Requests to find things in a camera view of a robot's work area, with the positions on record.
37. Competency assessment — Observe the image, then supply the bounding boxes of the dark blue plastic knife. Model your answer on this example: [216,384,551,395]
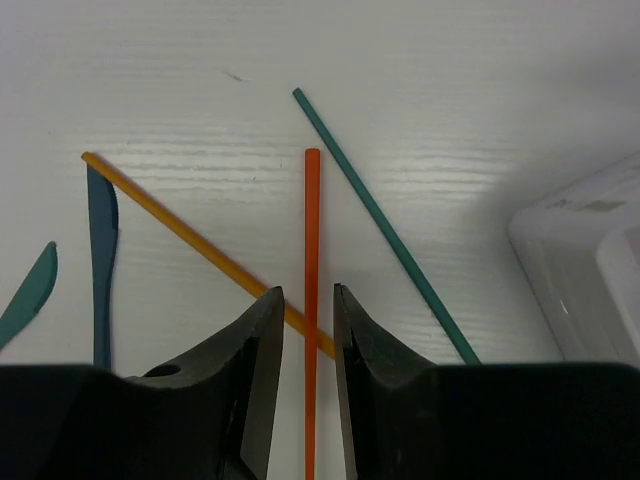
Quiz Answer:
[87,165,119,370]

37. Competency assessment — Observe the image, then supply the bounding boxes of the teal plastic knife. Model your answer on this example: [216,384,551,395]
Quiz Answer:
[1,241,58,349]

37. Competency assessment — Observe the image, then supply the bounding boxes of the teal chopstick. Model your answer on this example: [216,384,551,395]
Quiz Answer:
[292,88,481,365]

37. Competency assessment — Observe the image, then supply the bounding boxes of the white divided utensil container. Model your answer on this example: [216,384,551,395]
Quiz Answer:
[508,154,639,366]

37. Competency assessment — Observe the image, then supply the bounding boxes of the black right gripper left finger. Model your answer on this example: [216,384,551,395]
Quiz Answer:
[1,287,284,479]

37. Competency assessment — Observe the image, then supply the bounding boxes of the red orange chopstick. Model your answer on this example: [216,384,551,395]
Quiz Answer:
[304,148,321,480]

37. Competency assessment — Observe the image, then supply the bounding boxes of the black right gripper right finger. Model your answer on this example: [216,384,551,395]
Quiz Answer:
[333,284,639,479]

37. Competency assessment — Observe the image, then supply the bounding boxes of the orange yellow chopstick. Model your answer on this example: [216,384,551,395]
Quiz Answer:
[80,151,337,359]

